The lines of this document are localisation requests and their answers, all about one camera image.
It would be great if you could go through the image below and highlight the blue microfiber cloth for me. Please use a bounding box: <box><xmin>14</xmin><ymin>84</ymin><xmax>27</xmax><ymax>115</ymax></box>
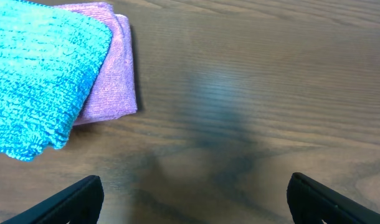
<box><xmin>0</xmin><ymin>0</ymin><xmax>112</xmax><ymax>161</ymax></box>

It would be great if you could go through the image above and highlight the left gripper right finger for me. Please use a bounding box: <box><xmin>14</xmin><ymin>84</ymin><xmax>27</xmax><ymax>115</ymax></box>
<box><xmin>287</xmin><ymin>172</ymin><xmax>380</xmax><ymax>224</ymax></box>

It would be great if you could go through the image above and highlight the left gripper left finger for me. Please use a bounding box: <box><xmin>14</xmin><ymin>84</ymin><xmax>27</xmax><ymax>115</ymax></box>
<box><xmin>1</xmin><ymin>175</ymin><xmax>104</xmax><ymax>224</ymax></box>

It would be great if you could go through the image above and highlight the folded purple cloth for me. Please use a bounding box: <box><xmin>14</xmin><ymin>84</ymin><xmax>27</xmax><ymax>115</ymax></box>
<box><xmin>52</xmin><ymin>1</ymin><xmax>138</xmax><ymax>126</ymax></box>

